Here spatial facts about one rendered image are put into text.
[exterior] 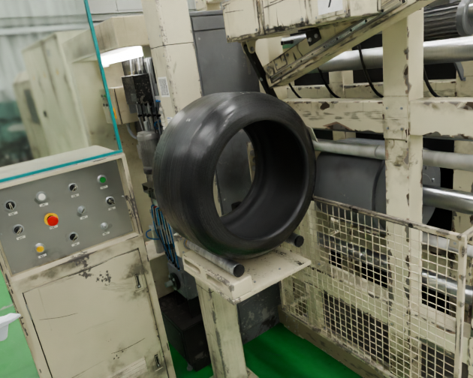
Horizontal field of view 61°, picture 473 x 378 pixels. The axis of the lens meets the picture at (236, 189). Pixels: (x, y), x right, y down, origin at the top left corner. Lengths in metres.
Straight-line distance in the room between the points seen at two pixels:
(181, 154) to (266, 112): 0.31
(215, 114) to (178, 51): 0.41
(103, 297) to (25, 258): 0.35
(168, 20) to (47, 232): 0.94
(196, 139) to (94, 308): 0.97
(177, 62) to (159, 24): 0.14
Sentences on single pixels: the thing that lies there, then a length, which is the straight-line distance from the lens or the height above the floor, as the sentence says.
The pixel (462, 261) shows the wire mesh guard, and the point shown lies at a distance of 1.36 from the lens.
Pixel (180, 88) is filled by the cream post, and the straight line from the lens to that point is 1.56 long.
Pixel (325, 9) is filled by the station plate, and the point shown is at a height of 1.67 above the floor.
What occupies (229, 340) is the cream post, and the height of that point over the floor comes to 0.33.
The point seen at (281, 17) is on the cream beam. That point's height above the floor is 1.68.
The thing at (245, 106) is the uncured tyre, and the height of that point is 1.43.
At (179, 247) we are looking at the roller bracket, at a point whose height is 0.89.
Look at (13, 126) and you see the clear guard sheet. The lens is 1.65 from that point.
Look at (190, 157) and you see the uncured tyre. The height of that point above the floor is 1.32.
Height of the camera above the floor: 1.57
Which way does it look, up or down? 18 degrees down
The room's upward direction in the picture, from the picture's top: 8 degrees counter-clockwise
